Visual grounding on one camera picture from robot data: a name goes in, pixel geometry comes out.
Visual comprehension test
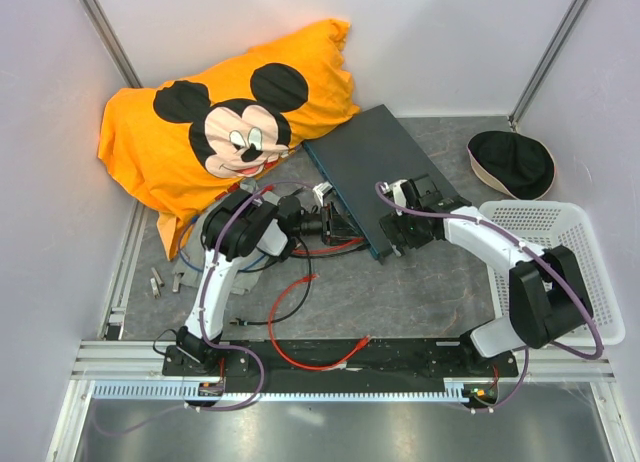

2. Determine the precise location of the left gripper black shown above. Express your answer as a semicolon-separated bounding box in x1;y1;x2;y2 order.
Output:
291;202;363;248

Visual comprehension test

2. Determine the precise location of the black network cable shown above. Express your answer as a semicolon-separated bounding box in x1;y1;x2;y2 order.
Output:
199;216;369;328

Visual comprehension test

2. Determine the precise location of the dark grey network switch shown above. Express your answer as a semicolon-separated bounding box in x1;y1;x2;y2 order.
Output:
303;105;458;261

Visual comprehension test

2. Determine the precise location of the blue network cable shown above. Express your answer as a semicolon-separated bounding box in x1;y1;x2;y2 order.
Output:
178;214;269;274

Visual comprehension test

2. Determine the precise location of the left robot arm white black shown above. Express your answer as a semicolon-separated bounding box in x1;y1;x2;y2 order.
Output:
176;188;306;375

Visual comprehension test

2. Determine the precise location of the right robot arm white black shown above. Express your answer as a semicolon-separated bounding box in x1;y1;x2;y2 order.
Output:
375;176;604;376

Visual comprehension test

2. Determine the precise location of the black cap with beige brim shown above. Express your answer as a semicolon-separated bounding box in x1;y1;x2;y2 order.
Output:
467;131;556;200

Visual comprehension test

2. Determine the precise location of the white perforated plastic basket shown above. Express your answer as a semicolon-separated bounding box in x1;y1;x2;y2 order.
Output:
480;200;626;347

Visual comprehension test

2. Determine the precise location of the grey crumpled cloth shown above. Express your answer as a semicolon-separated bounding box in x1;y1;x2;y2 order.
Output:
172;192;260;295

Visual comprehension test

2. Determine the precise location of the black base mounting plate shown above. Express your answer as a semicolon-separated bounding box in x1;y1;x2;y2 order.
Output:
162;338;519;392

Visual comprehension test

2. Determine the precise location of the orange Mickey Mouse pillow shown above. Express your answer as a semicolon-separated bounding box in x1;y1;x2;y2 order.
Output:
97;19;358;258

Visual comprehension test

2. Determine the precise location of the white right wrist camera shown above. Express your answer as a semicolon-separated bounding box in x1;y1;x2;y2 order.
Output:
388;179;407;208

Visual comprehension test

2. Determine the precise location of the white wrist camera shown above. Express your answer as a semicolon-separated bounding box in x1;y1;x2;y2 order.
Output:
312;181;333;206
388;179;407;208

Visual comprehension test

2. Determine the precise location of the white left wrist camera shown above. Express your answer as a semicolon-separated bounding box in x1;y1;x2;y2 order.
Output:
312;181;333;206

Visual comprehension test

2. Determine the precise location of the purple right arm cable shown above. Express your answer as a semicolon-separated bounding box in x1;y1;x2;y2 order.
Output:
374;181;604;416

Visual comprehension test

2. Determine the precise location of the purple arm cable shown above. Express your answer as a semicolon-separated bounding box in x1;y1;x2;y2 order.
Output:
92;179;316;436
374;181;604;416

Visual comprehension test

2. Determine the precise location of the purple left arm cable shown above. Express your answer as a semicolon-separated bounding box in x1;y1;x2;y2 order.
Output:
92;179;316;436

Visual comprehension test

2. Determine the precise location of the white slotted cable duct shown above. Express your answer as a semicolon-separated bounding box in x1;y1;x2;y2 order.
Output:
93;380;469;403

